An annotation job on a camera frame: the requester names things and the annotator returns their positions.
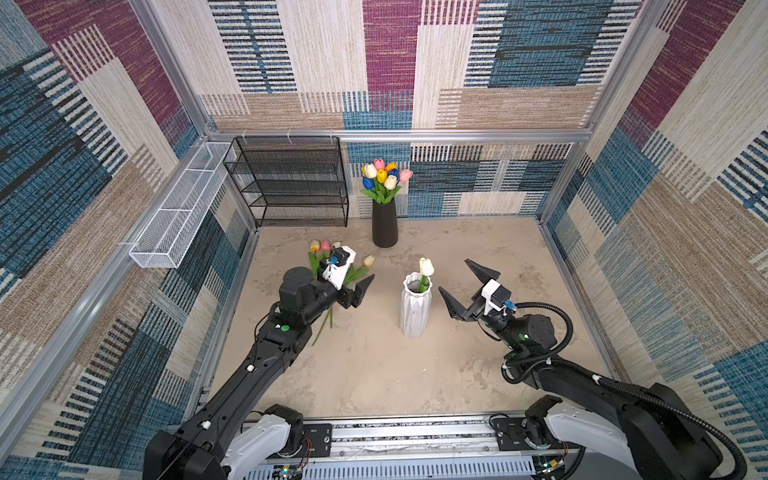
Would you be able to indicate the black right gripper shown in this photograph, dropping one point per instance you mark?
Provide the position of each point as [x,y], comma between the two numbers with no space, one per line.
[457,311]

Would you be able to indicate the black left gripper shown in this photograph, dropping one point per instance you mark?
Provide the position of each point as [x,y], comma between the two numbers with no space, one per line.
[344,296]

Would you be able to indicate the pale blue tulip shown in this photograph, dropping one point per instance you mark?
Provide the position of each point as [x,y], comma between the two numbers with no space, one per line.
[426,269]

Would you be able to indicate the white ribbed vase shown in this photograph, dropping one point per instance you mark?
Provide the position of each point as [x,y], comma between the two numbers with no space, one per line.
[415,306]

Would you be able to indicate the black tapered vase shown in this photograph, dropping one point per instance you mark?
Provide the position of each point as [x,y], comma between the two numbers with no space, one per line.
[384,224]

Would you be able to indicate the white tulip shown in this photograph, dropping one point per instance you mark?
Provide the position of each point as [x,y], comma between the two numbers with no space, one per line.
[391,186]
[377,195]

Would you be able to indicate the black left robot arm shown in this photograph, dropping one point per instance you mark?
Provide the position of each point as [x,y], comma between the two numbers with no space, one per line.
[211,444]

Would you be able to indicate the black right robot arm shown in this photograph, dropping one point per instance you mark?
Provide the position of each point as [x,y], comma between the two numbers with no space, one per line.
[650,430]

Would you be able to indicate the pink tulip on table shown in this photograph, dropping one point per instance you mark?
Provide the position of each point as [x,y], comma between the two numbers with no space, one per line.
[326,249]

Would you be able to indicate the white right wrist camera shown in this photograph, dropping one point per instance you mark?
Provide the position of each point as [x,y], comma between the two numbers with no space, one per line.
[497,298]

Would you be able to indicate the black wire shelf rack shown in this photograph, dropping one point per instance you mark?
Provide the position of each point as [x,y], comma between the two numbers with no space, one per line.
[290,181]

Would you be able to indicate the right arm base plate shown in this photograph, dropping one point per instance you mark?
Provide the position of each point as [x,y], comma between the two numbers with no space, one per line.
[511,435]

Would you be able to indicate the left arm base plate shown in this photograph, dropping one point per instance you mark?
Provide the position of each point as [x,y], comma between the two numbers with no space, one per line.
[313,441]

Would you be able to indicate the aluminium front rail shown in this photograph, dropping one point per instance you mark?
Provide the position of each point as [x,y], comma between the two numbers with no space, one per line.
[420,447]

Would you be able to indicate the white mesh wall basket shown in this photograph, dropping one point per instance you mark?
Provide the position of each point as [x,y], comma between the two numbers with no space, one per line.
[164,242]

